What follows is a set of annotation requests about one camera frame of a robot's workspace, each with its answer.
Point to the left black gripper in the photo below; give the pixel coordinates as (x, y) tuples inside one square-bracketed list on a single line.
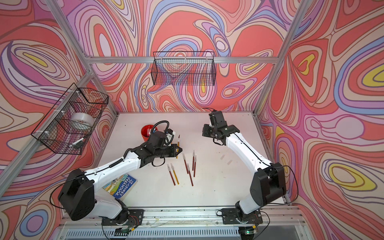
[(174, 152)]

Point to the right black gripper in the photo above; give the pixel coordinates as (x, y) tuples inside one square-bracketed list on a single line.
[(205, 133)]

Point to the gold carving knife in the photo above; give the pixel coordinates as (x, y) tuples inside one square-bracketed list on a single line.
[(178, 150), (174, 171)]

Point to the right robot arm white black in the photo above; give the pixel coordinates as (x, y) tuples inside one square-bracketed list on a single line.
[(268, 183)]

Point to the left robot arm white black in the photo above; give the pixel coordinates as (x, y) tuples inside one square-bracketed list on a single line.
[(83, 193)]

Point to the red pen cup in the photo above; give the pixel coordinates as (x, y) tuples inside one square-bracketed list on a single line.
[(147, 130)]

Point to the treehouse storey book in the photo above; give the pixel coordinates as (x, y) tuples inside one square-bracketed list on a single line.
[(120, 186)]

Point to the white tape roll in basket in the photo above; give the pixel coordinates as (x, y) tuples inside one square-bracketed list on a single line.
[(81, 121)]

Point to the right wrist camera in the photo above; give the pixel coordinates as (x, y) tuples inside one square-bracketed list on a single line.
[(217, 119)]

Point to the black wire basket back wall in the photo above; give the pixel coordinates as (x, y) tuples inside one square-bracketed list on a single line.
[(184, 68)]

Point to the black wire basket wall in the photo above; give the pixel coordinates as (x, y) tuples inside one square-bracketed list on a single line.
[(184, 68), (69, 125)]

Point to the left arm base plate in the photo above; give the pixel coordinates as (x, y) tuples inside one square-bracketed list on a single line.
[(130, 218)]

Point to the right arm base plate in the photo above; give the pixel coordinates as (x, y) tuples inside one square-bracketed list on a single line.
[(232, 216)]

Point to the black wire basket left wall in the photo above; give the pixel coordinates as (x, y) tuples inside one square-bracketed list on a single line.
[(69, 125)]

